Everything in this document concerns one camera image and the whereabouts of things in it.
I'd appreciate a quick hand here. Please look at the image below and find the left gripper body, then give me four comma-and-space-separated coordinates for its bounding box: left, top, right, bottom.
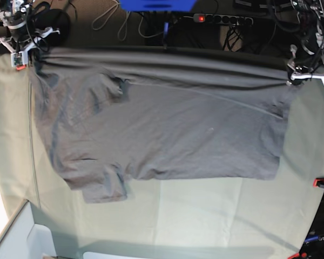
287, 26, 324, 85

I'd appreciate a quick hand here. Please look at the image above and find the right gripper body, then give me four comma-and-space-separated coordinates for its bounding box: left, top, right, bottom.
0, 27, 60, 53

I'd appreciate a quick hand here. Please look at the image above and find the grey t-shirt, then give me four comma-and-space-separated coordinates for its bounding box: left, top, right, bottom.
29, 50, 300, 203

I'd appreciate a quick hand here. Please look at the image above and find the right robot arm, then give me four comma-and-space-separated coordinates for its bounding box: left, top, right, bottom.
0, 1, 62, 57

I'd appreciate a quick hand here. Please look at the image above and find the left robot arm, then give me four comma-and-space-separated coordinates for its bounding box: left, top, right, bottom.
266, 1, 324, 86

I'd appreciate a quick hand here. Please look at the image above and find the red black clamp left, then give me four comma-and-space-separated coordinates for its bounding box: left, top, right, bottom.
16, 65, 26, 71

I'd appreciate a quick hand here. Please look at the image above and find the black round base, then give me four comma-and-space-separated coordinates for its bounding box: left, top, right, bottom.
32, 8, 72, 51

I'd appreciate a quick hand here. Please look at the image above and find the black power strip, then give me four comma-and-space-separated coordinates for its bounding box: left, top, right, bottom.
192, 13, 254, 26

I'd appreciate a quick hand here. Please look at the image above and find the blue box top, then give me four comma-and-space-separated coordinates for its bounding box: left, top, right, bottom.
119, 0, 196, 12

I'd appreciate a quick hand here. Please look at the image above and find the red clamp bottom right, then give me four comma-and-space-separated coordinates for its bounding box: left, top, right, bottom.
287, 252, 308, 259

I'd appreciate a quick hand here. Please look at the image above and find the white bin corner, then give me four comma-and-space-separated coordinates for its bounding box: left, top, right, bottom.
0, 200, 57, 259

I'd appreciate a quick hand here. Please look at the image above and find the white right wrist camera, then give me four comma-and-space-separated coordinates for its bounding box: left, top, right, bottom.
10, 51, 28, 67

